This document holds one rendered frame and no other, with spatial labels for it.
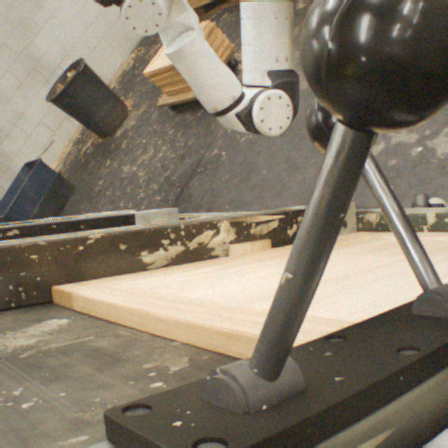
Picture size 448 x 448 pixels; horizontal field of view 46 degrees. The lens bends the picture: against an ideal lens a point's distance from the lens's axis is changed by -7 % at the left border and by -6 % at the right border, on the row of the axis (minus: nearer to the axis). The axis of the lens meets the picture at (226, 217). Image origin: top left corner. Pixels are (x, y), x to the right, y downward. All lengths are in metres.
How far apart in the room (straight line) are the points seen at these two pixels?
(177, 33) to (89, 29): 5.44
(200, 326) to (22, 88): 5.59
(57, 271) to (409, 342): 0.48
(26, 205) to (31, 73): 1.74
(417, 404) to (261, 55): 0.78
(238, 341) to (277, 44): 0.64
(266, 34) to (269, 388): 0.80
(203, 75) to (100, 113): 4.14
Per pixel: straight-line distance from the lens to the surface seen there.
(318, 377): 0.18
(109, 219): 1.26
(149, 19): 0.82
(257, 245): 0.80
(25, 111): 5.90
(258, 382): 0.16
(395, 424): 0.19
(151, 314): 0.45
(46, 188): 4.83
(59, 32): 6.19
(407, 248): 0.26
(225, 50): 4.05
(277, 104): 0.91
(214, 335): 0.39
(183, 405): 0.17
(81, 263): 0.65
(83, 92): 4.92
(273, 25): 0.93
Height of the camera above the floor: 1.57
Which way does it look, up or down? 32 degrees down
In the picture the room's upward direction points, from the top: 49 degrees counter-clockwise
